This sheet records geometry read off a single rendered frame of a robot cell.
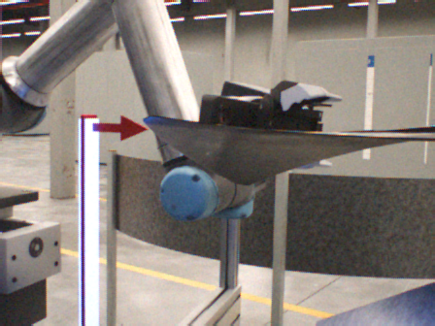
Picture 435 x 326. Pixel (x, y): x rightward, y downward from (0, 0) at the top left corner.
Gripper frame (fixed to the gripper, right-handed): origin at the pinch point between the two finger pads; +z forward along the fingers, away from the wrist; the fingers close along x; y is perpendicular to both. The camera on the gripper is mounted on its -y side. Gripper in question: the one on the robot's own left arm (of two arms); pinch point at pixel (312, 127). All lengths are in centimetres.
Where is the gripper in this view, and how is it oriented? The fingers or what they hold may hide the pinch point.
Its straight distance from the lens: 61.9
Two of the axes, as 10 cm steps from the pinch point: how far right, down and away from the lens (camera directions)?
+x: -1.4, 9.9, 0.7
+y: 9.4, 1.1, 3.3
